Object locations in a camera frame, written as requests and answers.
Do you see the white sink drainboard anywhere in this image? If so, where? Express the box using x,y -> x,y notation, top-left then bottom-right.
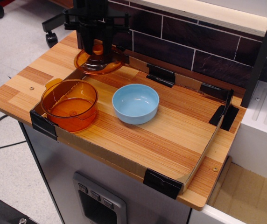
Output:
242,81 -> 267,133

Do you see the black floor cable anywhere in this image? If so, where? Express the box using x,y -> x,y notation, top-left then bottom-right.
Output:
0,114 -> 26,154

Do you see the black upright post right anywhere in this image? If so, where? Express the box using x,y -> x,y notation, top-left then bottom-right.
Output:
240,30 -> 267,108

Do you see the grey control panel with buttons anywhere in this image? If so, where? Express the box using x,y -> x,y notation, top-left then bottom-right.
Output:
73,172 -> 127,224

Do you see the black chair base with caster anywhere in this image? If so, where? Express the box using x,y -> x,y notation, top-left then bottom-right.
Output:
42,12 -> 71,48

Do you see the cardboard fence with black tape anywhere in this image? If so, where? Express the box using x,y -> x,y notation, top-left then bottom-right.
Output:
31,55 -> 244,208

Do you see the orange transparent pot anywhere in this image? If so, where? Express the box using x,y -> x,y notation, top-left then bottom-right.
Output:
41,78 -> 98,133

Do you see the light blue bowl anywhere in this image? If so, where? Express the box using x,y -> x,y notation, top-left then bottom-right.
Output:
112,84 -> 160,125

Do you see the orange transparent pot lid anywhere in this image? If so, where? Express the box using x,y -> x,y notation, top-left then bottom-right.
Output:
74,44 -> 125,75

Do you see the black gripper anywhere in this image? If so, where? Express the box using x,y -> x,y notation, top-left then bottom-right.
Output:
63,0 -> 130,63

